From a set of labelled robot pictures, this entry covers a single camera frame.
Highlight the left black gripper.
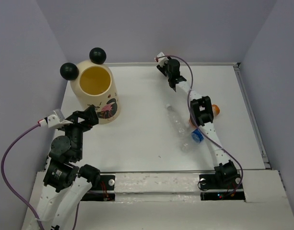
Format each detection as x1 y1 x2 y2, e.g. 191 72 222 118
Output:
60 103 99 159

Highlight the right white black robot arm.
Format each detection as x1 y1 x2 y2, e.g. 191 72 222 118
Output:
155 55 244 195

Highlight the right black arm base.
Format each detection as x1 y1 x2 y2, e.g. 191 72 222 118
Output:
197 174 246 201

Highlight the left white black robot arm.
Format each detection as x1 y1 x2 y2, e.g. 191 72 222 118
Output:
27 105 100 230

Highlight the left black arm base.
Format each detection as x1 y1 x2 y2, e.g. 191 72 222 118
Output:
81 173 116 202

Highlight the cream panda-ear waste bin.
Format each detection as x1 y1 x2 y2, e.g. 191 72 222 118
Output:
60 47 121 125

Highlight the clear bottle white cap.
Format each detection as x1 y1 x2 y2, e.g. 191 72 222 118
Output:
166 104 188 138

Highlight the long orange capped bottle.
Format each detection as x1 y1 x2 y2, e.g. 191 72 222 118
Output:
188 104 220 127

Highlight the clear bottle blue label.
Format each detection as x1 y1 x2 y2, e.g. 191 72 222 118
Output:
180 129 204 153

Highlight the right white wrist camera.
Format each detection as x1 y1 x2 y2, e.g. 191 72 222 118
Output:
154 52 168 67

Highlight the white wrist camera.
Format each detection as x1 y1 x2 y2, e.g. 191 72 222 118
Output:
154 52 168 67
38 109 73 129

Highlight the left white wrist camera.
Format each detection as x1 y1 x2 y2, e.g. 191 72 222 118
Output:
38 109 73 129

